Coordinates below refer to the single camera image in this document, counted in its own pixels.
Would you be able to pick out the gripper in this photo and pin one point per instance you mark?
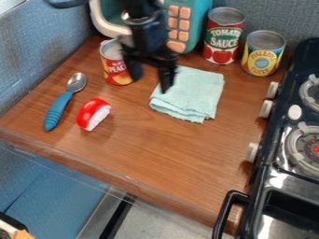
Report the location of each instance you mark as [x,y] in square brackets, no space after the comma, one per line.
[145,39]

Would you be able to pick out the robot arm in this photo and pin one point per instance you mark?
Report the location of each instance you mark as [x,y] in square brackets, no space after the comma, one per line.
[139,9]

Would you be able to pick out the blue cloth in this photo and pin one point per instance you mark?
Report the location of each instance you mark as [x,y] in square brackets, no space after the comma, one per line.
[189,93]

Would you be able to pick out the red peach can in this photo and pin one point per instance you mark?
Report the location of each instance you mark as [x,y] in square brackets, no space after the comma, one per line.
[114,67]

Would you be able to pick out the toy microwave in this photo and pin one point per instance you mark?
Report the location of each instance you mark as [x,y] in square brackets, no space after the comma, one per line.
[187,21]

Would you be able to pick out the red and white toy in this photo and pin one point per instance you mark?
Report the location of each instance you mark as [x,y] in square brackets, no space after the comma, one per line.
[93,113]

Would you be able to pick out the red tomato can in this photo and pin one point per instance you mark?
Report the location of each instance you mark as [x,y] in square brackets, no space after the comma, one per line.
[223,37]

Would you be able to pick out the yellow pineapple can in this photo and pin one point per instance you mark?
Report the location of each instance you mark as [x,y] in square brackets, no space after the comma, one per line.
[262,54]

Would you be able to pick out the toy stove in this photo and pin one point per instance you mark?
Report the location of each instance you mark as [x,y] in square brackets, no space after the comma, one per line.
[286,149]

